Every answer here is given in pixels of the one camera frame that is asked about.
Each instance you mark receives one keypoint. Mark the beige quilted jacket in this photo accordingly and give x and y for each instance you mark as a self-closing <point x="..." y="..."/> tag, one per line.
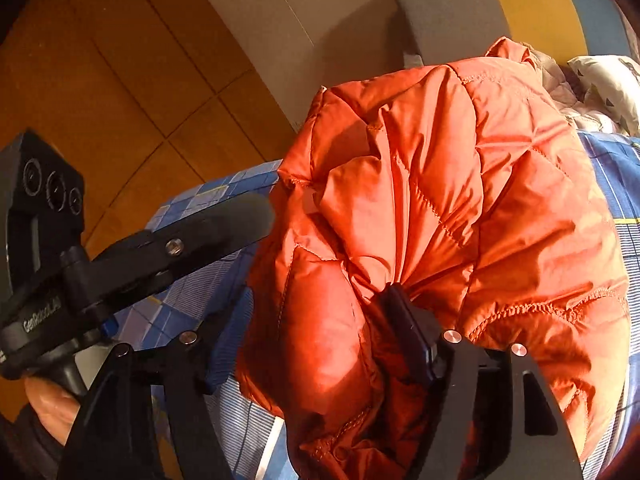
<point x="583" y="109"/>

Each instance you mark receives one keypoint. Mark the white printed pillow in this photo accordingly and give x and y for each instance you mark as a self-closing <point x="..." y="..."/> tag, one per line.
<point x="615" y="78"/>

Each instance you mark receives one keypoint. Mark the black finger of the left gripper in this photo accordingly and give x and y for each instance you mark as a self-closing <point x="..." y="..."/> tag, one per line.
<point x="148" y="262"/>

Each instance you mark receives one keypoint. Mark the grey yellow blue headboard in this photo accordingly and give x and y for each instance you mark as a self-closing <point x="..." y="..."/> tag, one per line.
<point x="449" y="30"/>

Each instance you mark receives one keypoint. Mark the orange quilted down jacket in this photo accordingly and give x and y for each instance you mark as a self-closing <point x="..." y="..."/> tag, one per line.
<point x="465" y="185"/>

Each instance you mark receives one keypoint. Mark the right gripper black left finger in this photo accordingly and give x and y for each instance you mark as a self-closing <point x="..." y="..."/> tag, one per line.
<point x="142" y="396"/>

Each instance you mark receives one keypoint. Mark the person's left hand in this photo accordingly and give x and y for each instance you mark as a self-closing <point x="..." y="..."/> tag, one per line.
<point x="56" y="408"/>

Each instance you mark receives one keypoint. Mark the blue plaid bed sheet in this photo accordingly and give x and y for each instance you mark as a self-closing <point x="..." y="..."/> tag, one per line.
<point x="253" y="441"/>

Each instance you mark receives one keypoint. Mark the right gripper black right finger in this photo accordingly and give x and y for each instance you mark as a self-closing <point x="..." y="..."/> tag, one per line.
<point x="489" y="414"/>

